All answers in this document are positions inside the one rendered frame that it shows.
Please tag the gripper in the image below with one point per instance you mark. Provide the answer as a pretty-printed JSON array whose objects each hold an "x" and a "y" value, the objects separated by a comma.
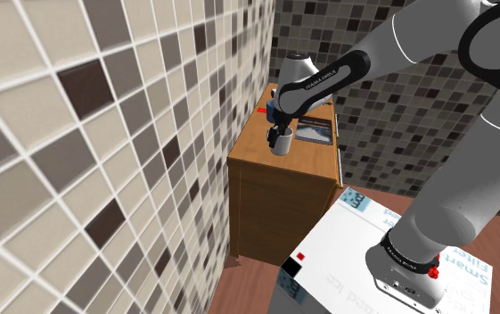
[{"x": 279, "y": 119}]

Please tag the white mug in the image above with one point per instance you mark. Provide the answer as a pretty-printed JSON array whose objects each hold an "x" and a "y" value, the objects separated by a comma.
[{"x": 282, "y": 143}]

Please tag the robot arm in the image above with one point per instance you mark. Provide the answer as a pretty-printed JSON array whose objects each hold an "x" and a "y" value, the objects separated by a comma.
[{"x": 449, "y": 130}]

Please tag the small red flat object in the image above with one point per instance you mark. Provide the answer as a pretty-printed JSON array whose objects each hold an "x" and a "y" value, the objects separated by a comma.
[{"x": 262, "y": 110}]

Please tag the wooden chest of drawers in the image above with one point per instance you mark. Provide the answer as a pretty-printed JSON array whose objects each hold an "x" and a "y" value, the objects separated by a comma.
[{"x": 275, "y": 208}]

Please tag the white printed robot stand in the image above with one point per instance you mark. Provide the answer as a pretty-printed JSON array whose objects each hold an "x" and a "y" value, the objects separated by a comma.
[{"x": 345, "y": 261}]

